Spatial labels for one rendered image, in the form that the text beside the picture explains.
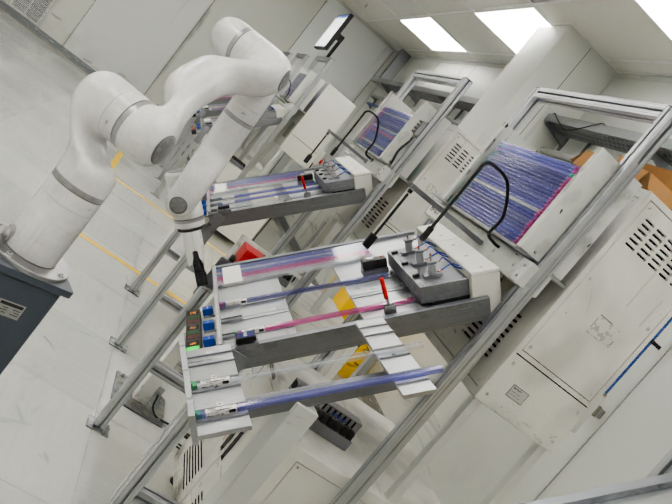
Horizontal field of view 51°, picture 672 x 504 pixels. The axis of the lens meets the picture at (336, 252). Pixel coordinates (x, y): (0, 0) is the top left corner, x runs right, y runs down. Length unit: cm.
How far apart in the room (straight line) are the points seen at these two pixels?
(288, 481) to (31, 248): 91
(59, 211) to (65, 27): 908
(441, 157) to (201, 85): 187
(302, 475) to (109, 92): 110
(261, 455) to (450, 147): 207
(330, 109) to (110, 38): 474
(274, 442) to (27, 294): 60
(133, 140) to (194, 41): 899
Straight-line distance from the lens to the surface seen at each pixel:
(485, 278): 190
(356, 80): 1071
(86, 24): 1055
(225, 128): 191
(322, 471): 200
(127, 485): 193
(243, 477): 162
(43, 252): 158
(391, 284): 208
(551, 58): 539
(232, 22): 179
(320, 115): 646
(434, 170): 331
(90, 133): 156
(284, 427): 156
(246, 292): 218
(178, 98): 155
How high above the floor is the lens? 128
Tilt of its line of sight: 6 degrees down
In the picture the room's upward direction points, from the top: 39 degrees clockwise
